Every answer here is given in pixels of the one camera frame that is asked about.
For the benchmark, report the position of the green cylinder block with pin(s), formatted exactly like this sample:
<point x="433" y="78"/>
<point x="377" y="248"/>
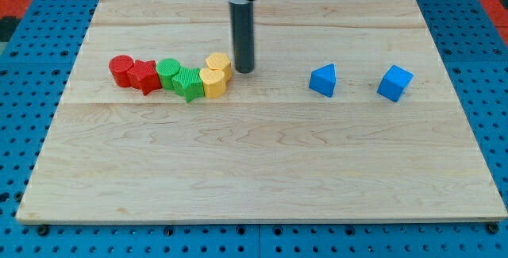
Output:
<point x="167" y="69"/>

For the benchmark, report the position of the yellow heart block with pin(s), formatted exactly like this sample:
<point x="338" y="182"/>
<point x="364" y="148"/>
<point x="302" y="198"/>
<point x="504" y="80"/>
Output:
<point x="213" y="81"/>

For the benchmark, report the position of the red star block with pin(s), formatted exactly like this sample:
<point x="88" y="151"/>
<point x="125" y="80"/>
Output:
<point x="143" y="76"/>

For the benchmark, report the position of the yellow hexagon block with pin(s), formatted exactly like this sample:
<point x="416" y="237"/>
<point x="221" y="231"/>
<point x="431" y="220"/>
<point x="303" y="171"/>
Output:
<point x="220" y="61"/>

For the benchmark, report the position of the blue cube block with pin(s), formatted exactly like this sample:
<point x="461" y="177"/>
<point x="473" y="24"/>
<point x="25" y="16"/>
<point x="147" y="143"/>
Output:
<point x="394" y="83"/>

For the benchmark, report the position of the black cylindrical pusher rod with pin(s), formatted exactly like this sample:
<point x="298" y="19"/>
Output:
<point x="242" y="33"/>

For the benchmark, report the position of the red cylinder block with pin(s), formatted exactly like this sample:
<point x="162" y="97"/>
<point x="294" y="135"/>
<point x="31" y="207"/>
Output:
<point x="119" y="66"/>

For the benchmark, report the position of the wooden board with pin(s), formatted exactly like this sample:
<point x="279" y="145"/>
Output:
<point x="270" y="150"/>

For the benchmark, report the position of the blue triangle block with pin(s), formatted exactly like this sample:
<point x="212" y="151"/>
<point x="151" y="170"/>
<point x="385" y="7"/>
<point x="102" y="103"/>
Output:
<point x="323" y="80"/>

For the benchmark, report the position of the green star block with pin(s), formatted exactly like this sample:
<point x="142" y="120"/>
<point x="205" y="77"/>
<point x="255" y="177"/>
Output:
<point x="188" y="84"/>

